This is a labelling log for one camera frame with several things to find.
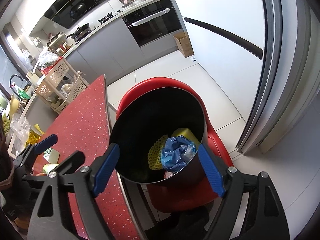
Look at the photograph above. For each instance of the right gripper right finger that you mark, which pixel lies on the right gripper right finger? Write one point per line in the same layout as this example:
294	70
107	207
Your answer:
264	218

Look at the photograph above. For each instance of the black built-in oven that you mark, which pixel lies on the black built-in oven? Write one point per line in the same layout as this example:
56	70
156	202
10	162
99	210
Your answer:
152	21

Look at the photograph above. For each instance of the red chair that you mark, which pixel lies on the red chair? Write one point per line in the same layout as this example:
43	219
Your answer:
168	199

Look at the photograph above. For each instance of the green coconut water bottle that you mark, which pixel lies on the green coconut water bottle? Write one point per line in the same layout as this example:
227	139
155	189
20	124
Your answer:
48	168

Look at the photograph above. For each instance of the Dettol cleaner bottle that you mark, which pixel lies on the Dettol cleaner bottle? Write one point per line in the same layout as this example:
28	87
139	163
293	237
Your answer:
51	156

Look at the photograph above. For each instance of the clear plastic bag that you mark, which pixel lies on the clear plastic bag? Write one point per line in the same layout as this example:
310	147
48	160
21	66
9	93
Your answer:
18	134

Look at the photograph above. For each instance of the black range hood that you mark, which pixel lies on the black range hood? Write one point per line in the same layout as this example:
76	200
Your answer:
67	12

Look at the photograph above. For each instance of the gold foil bag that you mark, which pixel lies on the gold foil bag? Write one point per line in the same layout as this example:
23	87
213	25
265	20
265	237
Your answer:
34	136

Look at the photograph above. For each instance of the black trash bin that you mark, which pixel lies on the black trash bin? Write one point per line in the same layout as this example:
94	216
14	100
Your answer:
154	114

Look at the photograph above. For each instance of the yellow egg-crate sponge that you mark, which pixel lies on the yellow egg-crate sponge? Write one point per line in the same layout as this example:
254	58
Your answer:
187	134

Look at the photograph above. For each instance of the black wok on stove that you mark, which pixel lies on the black wok on stove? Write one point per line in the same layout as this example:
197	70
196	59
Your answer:
80	32

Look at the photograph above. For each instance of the white refrigerator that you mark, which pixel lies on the white refrigerator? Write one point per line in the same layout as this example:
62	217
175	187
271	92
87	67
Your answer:
228	38

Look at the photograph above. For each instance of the yellow foam fruit net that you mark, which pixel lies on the yellow foam fruit net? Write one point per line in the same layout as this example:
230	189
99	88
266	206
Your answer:
154	154

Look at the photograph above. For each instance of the blue plastic bag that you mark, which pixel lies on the blue plastic bag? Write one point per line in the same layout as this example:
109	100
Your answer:
177	153

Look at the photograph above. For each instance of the red snack bag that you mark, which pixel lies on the red snack bag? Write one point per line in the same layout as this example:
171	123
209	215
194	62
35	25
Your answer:
168	174

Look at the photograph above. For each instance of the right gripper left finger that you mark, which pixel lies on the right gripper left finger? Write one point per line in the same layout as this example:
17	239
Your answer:
52	216

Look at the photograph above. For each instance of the beige tiered storage cart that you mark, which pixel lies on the beige tiered storage cart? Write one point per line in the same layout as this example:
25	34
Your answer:
61	86

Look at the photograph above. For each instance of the cardboard box on floor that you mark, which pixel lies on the cardboard box on floor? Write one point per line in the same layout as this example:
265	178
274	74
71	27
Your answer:
184	44

